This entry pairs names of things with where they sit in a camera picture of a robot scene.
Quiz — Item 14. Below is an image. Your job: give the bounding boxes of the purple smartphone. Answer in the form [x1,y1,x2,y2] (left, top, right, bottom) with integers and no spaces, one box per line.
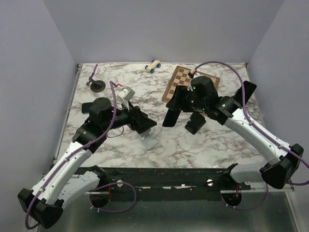
[86,64,98,86]

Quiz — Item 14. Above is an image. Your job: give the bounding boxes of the toy car blue wheels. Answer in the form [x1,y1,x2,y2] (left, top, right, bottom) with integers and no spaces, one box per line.
[145,60,161,73]

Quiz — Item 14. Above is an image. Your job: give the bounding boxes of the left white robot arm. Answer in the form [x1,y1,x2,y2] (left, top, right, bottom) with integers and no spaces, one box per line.
[17,98,157,229]

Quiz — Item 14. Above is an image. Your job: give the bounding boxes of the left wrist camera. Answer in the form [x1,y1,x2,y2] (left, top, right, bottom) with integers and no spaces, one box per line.
[116,86,135,102]

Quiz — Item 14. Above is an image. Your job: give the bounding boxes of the round base phone stand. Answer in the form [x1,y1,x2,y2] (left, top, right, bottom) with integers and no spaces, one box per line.
[90,80,106,93]

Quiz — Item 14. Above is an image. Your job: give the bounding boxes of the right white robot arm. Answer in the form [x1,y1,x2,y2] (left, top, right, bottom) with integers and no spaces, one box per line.
[163,76,304,189]

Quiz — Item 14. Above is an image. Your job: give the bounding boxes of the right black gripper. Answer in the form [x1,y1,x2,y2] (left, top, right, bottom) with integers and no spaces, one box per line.
[166,85,207,113]

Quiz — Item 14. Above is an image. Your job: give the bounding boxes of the black mounting rail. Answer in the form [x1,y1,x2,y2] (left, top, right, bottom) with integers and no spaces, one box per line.
[75,166,251,203]

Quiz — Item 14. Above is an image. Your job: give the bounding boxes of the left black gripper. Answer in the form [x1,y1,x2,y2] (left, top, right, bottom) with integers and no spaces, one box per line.
[102,99,157,133]

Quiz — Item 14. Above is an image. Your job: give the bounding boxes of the silver phone stand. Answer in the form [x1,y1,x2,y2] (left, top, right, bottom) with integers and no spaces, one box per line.
[138,129,158,149]

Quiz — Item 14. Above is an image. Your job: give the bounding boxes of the wooden chessboard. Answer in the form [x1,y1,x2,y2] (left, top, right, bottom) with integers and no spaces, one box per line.
[162,66,220,103]

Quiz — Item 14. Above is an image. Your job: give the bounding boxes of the blue smartphone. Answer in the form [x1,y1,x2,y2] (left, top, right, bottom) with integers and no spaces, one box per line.
[81,102,93,114]

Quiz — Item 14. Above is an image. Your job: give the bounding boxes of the black phone stand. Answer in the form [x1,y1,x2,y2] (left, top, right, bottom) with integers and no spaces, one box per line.
[185,112,206,135]

